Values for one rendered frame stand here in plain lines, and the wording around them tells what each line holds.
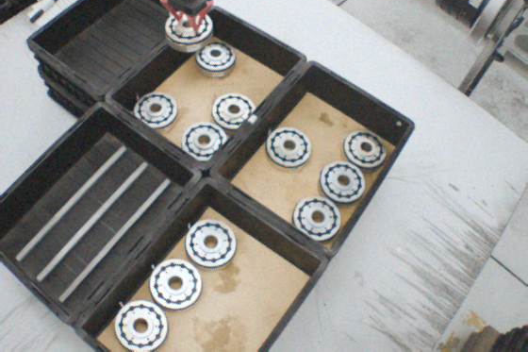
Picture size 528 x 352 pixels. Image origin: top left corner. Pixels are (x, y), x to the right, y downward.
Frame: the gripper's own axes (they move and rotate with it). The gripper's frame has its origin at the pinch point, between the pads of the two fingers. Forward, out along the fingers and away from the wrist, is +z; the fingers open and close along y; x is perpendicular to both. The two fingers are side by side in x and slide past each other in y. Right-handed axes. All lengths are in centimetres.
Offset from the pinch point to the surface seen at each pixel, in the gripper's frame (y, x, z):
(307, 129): 29.4, 8.0, 23.1
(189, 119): 6.3, -8.1, 22.0
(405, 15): 8, 168, 110
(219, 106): 10.4, -2.1, 19.5
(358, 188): 48, 1, 20
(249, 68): 7.2, 13.8, 22.7
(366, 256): 58, -4, 36
